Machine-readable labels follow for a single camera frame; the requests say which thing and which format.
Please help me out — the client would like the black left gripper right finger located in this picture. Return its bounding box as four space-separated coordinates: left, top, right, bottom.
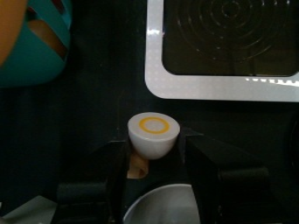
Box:
177 127 273 224

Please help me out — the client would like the teal plastic basket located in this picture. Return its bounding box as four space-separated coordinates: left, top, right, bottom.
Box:
0 0 73 88

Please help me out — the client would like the orange toy food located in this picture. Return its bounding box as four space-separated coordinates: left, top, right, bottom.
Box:
0 0 29 67

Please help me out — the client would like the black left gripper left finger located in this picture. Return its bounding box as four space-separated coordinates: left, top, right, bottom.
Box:
50 139 132 224

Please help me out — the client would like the white cup with yellow ring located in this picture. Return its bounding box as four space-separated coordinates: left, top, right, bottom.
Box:
125 111 181 161

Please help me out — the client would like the white toy induction stove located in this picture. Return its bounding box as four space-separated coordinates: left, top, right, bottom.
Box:
144 0 299 103

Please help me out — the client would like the tan wooden toy piece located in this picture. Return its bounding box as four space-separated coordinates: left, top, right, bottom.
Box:
125 151 149 179

